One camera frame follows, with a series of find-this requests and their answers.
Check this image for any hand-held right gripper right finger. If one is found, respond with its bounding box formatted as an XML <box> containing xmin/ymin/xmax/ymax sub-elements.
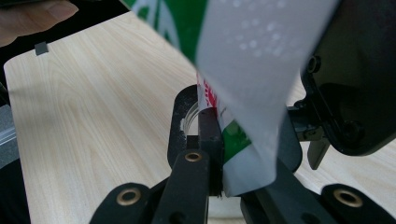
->
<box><xmin>240</xmin><ymin>161</ymin><xmax>340</xmax><ymax>224</ymax></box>

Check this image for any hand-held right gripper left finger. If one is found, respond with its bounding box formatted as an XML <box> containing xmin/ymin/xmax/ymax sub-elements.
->
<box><xmin>152</xmin><ymin>106</ymin><xmax>225</xmax><ymax>224</ymax></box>

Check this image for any aluminium floor rail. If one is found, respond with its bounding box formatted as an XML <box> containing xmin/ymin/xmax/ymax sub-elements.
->
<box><xmin>0</xmin><ymin>105</ymin><xmax>21</xmax><ymax>171</ymax></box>

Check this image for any pink white green plastic bag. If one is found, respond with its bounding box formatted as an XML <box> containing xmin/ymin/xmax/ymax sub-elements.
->
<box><xmin>120</xmin><ymin>0</ymin><xmax>340</xmax><ymax>198</ymax></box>

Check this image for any grey tape piece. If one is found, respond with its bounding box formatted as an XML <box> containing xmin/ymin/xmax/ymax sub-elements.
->
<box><xmin>34</xmin><ymin>41</ymin><xmax>50</xmax><ymax>56</ymax></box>

